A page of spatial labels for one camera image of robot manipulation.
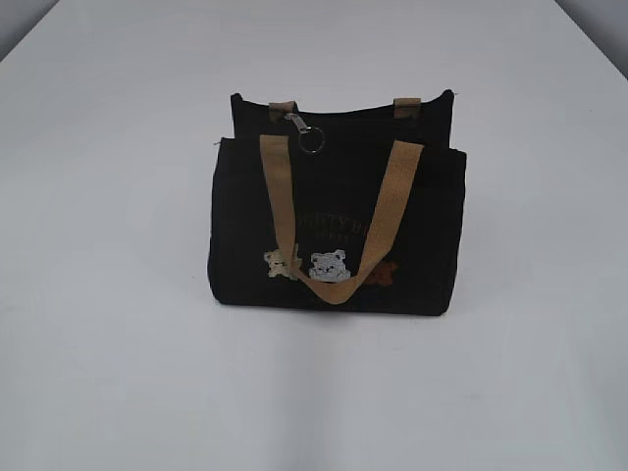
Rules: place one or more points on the silver zipper pull with ring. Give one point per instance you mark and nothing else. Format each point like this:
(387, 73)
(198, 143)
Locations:
(311, 140)

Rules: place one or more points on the black canvas tote bag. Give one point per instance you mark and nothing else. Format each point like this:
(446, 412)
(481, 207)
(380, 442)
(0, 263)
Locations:
(371, 224)

